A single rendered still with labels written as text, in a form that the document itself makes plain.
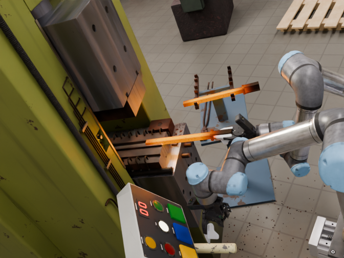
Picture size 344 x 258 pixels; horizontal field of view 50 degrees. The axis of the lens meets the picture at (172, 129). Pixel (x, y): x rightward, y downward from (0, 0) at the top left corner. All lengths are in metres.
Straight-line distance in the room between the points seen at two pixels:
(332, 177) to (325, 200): 1.69
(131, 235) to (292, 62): 0.87
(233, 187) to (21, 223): 1.05
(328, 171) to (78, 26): 0.91
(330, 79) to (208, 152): 1.72
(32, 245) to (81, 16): 1.09
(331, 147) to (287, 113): 2.35
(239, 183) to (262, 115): 2.18
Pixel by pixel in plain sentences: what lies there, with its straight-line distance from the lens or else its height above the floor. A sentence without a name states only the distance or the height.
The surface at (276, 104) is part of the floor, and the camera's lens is 3.41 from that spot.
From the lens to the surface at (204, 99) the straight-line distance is 2.08.
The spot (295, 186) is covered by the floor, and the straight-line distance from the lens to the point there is 2.75.
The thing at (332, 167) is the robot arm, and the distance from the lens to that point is 0.95.
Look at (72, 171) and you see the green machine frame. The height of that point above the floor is 1.30.
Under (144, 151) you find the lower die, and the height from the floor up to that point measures 0.99.
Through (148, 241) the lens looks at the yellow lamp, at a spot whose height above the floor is 1.17.
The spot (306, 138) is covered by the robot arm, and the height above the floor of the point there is 1.36.
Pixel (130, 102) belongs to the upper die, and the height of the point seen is 1.34.
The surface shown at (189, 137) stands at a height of 1.01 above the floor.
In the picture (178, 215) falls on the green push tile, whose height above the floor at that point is 1.01.
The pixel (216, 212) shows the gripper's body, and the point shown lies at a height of 1.08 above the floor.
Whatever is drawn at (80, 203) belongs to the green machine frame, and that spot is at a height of 1.11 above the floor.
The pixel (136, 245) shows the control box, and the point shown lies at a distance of 1.24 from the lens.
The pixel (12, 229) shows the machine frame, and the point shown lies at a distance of 1.82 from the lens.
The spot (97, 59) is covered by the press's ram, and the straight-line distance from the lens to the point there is 1.39.
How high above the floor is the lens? 2.15
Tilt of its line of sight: 38 degrees down
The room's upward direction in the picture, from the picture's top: 24 degrees counter-clockwise
